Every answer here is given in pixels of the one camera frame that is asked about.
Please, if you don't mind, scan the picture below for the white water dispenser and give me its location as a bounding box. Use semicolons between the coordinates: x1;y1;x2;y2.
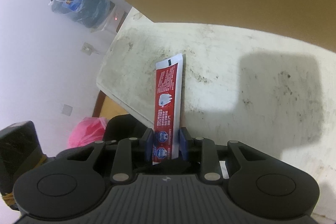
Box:
91;6;128;35

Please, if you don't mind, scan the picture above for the pink plastic bag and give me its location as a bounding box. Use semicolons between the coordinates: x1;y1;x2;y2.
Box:
67;117;108;149

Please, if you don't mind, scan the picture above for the white wall socket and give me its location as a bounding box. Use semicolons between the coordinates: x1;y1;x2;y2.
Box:
81;43;95;56

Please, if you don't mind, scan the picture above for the white wall plate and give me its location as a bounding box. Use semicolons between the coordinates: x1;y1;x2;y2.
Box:
62;105;73;117

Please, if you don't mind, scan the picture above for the blue water jug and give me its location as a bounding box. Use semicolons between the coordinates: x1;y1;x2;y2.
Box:
50;0;115;28

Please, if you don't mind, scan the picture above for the black speaker box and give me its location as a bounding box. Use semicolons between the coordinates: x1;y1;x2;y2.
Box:
0;121;49;212

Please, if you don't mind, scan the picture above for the red toothpaste tube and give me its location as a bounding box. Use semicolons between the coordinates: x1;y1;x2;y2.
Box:
153;54;183;164

